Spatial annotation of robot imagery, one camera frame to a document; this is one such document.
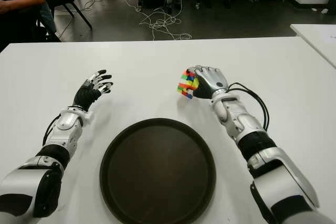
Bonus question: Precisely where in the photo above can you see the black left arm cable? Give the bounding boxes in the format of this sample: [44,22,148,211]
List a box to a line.
[41,115,60,151]

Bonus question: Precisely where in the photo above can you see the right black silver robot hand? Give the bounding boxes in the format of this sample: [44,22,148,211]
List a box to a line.
[193,65,229,99]

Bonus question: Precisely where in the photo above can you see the multicoloured Rubik's cube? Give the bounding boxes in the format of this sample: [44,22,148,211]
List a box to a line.
[176,67,200,100]

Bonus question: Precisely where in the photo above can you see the dark brown round plate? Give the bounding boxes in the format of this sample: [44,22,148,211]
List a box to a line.
[99,118,217,224]

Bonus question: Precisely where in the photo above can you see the tangled white floor cable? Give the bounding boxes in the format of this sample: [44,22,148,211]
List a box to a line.
[125,0,193,41]

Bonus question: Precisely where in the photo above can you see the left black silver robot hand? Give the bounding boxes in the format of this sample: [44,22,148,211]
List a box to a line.
[72,69,114,112]

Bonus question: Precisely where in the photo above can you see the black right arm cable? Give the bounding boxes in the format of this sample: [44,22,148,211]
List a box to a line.
[228,82,270,132]

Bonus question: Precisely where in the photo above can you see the white side table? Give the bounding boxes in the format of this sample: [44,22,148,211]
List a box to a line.
[290,24,336,69]

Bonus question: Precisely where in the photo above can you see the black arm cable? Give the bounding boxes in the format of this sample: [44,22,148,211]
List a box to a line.
[228,82,270,132]
[41,115,60,151]

